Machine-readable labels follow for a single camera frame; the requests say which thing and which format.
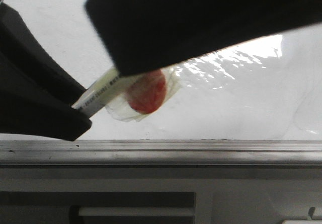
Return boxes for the white slotted panel below whiteboard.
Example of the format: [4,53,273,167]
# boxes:
[1,166,321,223]

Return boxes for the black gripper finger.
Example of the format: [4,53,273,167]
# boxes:
[1,3,92,141]
[85,0,321,76]

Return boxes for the red round magnet with tape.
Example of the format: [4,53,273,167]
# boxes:
[105,67,181,122]

